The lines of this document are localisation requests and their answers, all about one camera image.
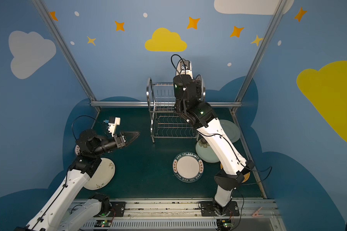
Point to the left green circuit board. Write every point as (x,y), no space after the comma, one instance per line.
(103,223)

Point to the plain grey-green plate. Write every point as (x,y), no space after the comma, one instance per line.
(231,130)

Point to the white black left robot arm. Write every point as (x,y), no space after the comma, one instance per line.
(92,147)

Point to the pale green sunflower plate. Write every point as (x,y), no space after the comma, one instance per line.
(205,152)

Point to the white plate floral sprigs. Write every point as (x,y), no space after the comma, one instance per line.
(102,176)

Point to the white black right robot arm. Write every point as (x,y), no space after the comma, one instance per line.
(201,116)

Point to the aluminium frame back rail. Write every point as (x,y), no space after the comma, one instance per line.
(146,104)

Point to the orange woven round plate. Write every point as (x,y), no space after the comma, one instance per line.
(246,176)

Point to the aluminium frame right post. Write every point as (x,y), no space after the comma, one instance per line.
(274,22)

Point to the pink clothes peg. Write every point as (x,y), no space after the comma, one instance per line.
(257,214)

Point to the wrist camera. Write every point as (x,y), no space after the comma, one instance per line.
(112,124)
(184,67)

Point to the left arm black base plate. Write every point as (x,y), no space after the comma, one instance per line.
(115,209)

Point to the green circuit board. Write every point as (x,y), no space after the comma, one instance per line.
(224,225)
(103,223)

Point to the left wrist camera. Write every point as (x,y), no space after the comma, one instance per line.
(112,124)

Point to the right green circuit board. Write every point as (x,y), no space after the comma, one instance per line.
(224,225)

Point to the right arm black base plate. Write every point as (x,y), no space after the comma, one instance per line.
(212,209)

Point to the stainless steel dish rack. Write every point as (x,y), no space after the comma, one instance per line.
(165,123)

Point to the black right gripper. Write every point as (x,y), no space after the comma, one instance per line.
(183,80)

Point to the white plate green lettered rim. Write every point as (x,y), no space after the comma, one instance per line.
(188,167)

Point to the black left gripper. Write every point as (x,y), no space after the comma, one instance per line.
(122,140)

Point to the aluminium frame post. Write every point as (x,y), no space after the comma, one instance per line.
(274,22)
(52,27)

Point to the aluminium frame left post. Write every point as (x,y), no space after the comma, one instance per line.
(52,27)

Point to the white plate orange sunburst edge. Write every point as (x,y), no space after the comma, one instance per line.
(77,150)

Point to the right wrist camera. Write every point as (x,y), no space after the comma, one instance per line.
(184,67)

